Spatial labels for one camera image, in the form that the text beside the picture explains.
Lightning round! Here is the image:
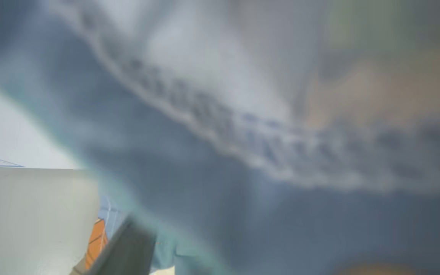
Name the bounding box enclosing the blue cream bear print garment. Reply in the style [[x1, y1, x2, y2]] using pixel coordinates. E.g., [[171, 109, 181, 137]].
[[0, 0, 440, 275]]

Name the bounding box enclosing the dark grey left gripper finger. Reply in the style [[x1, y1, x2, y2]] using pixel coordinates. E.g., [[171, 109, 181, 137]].
[[86, 218, 155, 275]]

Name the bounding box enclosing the white front-load washing machine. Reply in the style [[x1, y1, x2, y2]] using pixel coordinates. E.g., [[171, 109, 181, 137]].
[[0, 73, 79, 168]]

